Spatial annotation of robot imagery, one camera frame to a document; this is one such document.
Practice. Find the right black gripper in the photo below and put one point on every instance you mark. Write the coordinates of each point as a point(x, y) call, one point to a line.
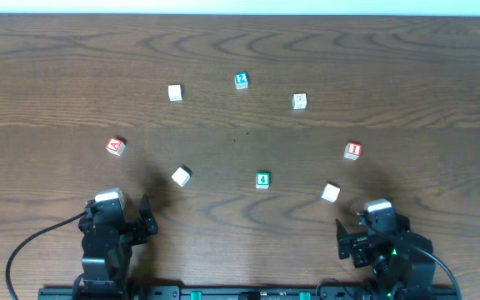
point(357, 243)

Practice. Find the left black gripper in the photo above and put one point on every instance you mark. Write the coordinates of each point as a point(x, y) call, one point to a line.
point(131, 232)

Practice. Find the red letter A block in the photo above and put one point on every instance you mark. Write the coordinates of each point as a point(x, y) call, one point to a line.
point(115, 146)

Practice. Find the red letter I block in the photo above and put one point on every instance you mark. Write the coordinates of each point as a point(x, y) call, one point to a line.
point(353, 151)

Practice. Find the blue number 2 block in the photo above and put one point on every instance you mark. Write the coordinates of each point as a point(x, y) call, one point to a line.
point(241, 80)

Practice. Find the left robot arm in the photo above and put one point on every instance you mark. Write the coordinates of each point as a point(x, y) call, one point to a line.
point(105, 271)

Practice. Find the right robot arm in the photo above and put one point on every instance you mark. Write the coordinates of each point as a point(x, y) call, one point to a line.
point(402, 261)

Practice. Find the white block lower right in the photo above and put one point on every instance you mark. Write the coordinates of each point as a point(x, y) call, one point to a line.
point(330, 193)

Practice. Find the yellow W O block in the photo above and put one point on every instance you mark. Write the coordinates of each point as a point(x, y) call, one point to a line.
point(181, 176)

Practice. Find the green number 4 block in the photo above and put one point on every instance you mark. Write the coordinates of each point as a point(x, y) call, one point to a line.
point(262, 180)

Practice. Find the white block upper left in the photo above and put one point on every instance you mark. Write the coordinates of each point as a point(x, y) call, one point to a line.
point(175, 93)

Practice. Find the white block green R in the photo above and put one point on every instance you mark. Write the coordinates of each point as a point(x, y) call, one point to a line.
point(299, 101)

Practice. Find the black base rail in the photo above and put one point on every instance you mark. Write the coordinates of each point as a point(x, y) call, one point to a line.
point(237, 293)

